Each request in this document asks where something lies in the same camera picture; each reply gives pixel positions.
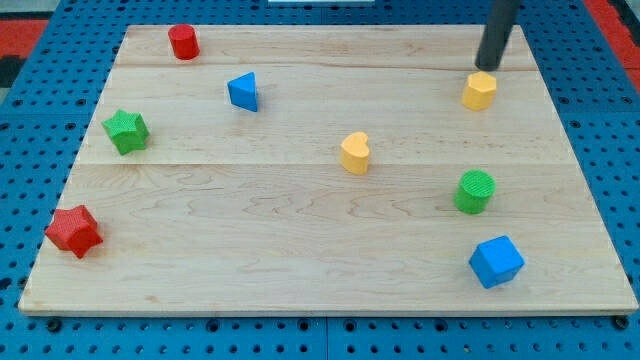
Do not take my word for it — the blue cube block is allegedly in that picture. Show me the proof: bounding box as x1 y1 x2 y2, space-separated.
469 235 525 289

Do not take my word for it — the yellow heart block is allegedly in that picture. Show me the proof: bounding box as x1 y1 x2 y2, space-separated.
340 132 370 175

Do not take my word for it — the light wooden board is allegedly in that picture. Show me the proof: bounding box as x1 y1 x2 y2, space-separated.
19 25 638 317

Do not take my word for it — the blue triangle block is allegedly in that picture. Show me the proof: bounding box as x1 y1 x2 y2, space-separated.
227 72 258 112

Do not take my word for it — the green cylinder block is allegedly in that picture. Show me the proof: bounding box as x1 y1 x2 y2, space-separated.
453 169 496 215

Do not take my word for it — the yellow hexagon block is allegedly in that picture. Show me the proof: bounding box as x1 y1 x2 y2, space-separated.
461 71 497 111

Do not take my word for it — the red cylinder block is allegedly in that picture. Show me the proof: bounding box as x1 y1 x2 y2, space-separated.
168 24 200 60

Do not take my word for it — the green star block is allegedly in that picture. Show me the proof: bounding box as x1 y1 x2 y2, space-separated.
102 109 149 155

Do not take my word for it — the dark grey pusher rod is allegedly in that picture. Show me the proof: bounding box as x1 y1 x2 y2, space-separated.
475 0 522 72

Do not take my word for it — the red star block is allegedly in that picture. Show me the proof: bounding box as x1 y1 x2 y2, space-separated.
44 205 103 259

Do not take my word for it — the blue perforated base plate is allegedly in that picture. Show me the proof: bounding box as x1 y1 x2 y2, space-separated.
1 0 639 359

